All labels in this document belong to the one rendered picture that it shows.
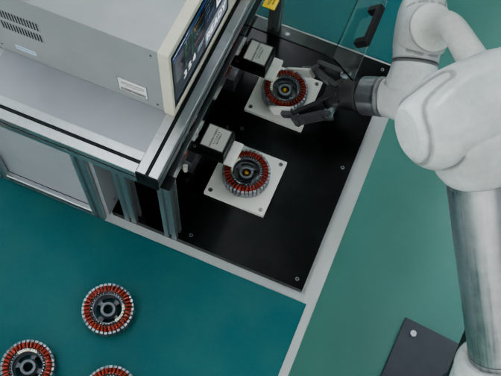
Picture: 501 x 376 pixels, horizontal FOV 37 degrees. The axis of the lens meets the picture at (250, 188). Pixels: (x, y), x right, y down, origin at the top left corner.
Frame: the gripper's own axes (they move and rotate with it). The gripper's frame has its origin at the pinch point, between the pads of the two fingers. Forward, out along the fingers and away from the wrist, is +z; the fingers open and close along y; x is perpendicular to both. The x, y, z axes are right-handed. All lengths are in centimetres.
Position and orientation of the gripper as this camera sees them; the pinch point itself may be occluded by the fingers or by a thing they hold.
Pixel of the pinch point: (285, 91)
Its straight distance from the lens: 186.4
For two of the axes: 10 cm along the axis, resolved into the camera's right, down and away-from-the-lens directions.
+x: -4.2, -5.3, -7.3
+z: -8.2, -1.2, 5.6
